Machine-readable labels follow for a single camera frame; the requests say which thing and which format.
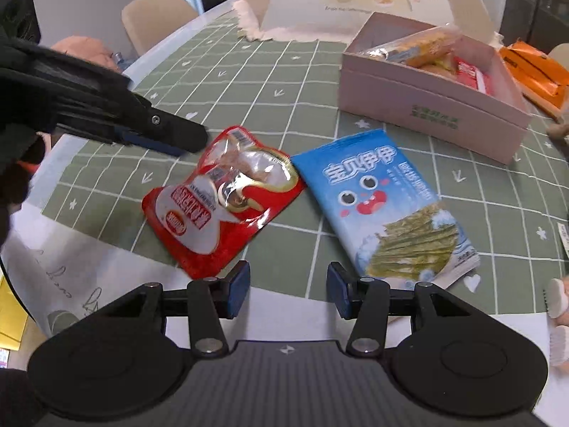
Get green checked tablecloth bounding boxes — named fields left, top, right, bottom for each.
left=40, top=0, right=569, bottom=316

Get white printed card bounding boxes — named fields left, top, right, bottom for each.
left=553, top=220, right=569, bottom=261

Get white mesh food cover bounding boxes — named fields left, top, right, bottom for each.
left=232, top=0, right=502, bottom=47

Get large red snack packet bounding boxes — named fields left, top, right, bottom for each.
left=141, top=125, right=307, bottom=281

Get dark cabinet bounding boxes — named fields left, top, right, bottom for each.
left=489, top=0, right=569, bottom=49

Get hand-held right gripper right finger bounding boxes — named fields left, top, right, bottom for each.
left=326, top=262, right=490, bottom=357

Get blue seaweed snack packet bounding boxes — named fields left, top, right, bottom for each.
left=291, top=128, right=481, bottom=294

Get small red sachet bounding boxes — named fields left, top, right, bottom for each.
left=453, top=54, right=493, bottom=95

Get round bread bun packet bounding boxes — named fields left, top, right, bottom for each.
left=418, top=60, right=457, bottom=79

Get pink cardboard box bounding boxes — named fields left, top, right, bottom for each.
left=338, top=12, right=533, bottom=166

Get clear orange wafer packet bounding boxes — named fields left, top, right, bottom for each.
left=360, top=27, right=458, bottom=68

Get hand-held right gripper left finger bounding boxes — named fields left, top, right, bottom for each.
left=91, top=260, right=252, bottom=357

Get yellow paper envelope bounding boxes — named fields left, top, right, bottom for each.
left=0, top=276, right=34, bottom=348

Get beige chair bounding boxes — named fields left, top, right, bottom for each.
left=121, top=0, right=199, bottom=56
left=548, top=43, right=569, bottom=74

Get orange snack packet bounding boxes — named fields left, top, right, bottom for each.
left=498, top=41, right=569, bottom=121

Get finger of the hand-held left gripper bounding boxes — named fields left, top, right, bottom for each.
left=0, top=38, right=209, bottom=157

